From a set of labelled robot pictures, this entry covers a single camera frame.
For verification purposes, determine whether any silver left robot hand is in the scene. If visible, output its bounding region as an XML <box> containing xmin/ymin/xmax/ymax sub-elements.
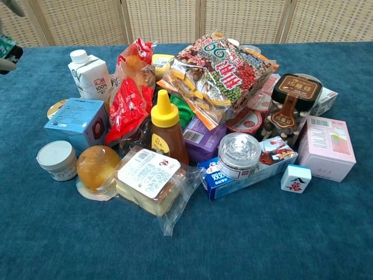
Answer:
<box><xmin>0</xmin><ymin>0</ymin><xmax>27</xmax><ymax>76</ymax></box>

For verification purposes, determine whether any white milk carton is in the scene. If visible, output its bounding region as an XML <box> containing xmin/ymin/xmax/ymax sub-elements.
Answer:
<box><xmin>67</xmin><ymin>49</ymin><xmax>113</xmax><ymax>102</ymax></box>

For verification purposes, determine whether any round tin gold lid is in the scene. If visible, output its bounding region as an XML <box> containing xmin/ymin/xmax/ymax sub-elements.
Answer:
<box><xmin>46</xmin><ymin>99</ymin><xmax>69</xmax><ymax>120</ymax></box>

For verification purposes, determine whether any light blue carton box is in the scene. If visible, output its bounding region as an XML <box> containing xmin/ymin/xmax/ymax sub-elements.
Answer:
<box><xmin>44</xmin><ymin>97</ymin><xmax>110</xmax><ymax>156</ymax></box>

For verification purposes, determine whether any woven bamboo folding screen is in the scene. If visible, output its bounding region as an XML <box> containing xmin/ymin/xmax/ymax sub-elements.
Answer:
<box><xmin>0</xmin><ymin>0</ymin><xmax>373</xmax><ymax>48</ymax></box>

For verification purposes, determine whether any red snack bag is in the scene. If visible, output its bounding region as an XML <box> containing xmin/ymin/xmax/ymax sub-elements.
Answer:
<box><xmin>104</xmin><ymin>37</ymin><xmax>157</xmax><ymax>147</ymax></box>

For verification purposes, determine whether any yellow lidded plastic box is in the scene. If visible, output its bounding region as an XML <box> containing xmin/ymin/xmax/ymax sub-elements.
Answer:
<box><xmin>151</xmin><ymin>53</ymin><xmax>176</xmax><ymax>74</ymax></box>

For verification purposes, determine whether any white jar white lid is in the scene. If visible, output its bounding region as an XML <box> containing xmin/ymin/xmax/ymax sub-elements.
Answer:
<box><xmin>36</xmin><ymin>140</ymin><xmax>78</xmax><ymax>182</ymax></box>

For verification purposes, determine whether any yellow fruit jelly cup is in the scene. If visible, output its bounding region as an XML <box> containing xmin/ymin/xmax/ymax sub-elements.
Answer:
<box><xmin>76</xmin><ymin>145</ymin><xmax>122</xmax><ymax>202</ymax></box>

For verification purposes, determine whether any honey bottle yellow cap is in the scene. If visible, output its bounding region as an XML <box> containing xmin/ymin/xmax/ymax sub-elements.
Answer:
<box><xmin>150</xmin><ymin>89</ymin><xmax>190</xmax><ymax>165</ymax></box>

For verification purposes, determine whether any bread package white label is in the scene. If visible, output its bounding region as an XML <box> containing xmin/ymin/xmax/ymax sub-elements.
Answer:
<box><xmin>113</xmin><ymin>146</ymin><xmax>205</xmax><ymax>237</ymax></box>

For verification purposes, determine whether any colourful mixed grains bag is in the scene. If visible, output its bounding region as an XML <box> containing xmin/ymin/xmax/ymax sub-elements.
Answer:
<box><xmin>157</xmin><ymin>31</ymin><xmax>280</xmax><ymax>131</ymax></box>

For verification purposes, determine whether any purple box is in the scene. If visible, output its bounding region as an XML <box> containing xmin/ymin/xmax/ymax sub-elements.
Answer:
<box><xmin>182</xmin><ymin>116</ymin><xmax>228</xmax><ymax>165</ymax></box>

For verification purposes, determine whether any clear plastic cup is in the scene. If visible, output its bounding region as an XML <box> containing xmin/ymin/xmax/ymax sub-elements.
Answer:
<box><xmin>241</xmin><ymin>44</ymin><xmax>262</xmax><ymax>56</ymax></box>

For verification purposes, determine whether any red white sealed cup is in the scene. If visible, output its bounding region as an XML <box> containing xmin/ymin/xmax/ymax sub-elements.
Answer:
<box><xmin>227</xmin><ymin>108</ymin><xmax>263</xmax><ymax>136</ymax></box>

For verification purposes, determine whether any blue white toothpaste box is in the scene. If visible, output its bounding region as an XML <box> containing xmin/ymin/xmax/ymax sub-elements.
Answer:
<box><xmin>198</xmin><ymin>136</ymin><xmax>299</xmax><ymax>201</ymax></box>

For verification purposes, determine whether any pink white sealed cup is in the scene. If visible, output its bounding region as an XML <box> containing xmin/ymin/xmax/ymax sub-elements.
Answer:
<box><xmin>252</xmin><ymin>72</ymin><xmax>282</xmax><ymax>113</ymax></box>

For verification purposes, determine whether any clear round jar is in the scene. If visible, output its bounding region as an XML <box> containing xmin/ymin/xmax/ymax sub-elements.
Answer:
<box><xmin>217</xmin><ymin>132</ymin><xmax>262</xmax><ymax>180</ymax></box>

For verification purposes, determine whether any chocolate mushroom jar brown lid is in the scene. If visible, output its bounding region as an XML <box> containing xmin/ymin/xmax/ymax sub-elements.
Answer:
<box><xmin>256</xmin><ymin>73</ymin><xmax>323</xmax><ymax>147</ymax></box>

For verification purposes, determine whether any white red carton box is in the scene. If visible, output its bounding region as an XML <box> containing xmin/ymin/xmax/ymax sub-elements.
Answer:
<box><xmin>309</xmin><ymin>87</ymin><xmax>339</xmax><ymax>117</ymax></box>

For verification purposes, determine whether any white mahjong tile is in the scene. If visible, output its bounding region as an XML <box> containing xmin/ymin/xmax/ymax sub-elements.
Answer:
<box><xmin>280</xmin><ymin>163</ymin><xmax>312</xmax><ymax>194</ymax></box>

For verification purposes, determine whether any blue carpet table cover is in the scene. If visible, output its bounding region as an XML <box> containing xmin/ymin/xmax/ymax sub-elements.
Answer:
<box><xmin>0</xmin><ymin>41</ymin><xmax>373</xmax><ymax>280</ymax></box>

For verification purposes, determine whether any pink carton box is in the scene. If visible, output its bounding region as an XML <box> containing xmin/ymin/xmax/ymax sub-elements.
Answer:
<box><xmin>297</xmin><ymin>115</ymin><xmax>357</xmax><ymax>183</ymax></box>

